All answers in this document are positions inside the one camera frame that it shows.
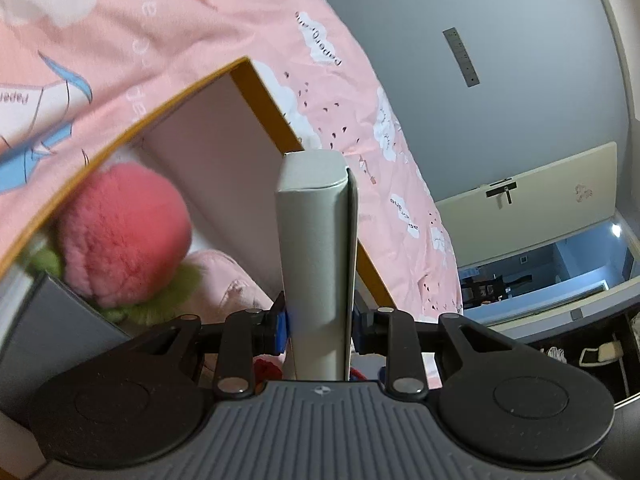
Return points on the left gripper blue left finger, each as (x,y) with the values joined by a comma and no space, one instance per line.
(247,334)

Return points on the dark grey box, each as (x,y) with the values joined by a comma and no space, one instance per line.
(45,339)

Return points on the pink patterned bed quilt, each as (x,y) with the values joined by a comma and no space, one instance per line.
(77,74)

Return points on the cream door with handle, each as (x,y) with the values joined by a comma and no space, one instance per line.
(532,209)

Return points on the orange cardboard storage box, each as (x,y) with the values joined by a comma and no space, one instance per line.
(221,143)

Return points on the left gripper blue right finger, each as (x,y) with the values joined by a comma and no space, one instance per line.
(391,333)

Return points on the dark shelf with items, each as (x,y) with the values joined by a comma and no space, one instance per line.
(607,349)

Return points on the white glasses box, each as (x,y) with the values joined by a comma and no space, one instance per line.
(317,210)

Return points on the grey wall switch panel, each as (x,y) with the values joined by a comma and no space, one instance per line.
(461,56)

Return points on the pink fluffy peach plush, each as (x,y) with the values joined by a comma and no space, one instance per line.
(121,244)

